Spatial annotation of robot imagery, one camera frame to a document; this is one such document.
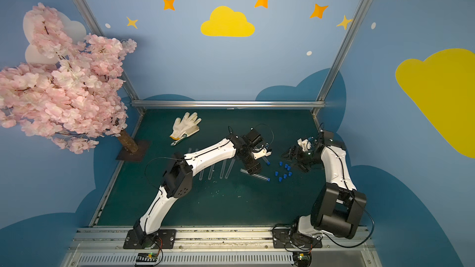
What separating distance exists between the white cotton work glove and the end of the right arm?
612 millimetres

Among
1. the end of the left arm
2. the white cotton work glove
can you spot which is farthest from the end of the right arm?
the white cotton work glove

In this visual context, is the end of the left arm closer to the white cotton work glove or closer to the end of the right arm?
the end of the right arm

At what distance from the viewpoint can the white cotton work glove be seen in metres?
1.10

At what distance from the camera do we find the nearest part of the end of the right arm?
0.71 m
